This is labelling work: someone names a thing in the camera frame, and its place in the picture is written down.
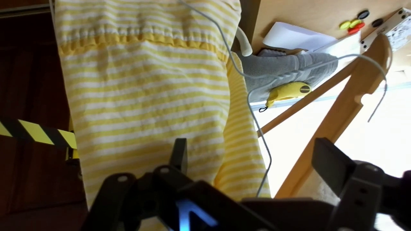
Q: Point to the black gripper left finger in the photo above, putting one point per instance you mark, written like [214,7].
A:
[129,201]

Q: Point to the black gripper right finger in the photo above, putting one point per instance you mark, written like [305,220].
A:
[360,193]

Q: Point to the wooden clothes hanger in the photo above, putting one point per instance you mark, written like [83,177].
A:
[339,116]

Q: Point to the yellow striped shirt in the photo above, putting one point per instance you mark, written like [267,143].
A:
[142,94]

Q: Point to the black yellow barrier tape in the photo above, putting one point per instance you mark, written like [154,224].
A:
[34,130]

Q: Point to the yellow banana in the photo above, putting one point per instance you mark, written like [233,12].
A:
[291,91]

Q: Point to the grey folded towel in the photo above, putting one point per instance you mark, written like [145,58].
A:
[278,69]

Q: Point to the red game chip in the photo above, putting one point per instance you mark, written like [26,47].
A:
[358,30]

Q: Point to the yellow game chip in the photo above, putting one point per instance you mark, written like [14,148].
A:
[345,25]
[356,23]

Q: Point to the black game chip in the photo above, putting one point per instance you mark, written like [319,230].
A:
[363,15]
[377,23]

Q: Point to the light wooden table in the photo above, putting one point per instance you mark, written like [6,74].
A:
[300,11]

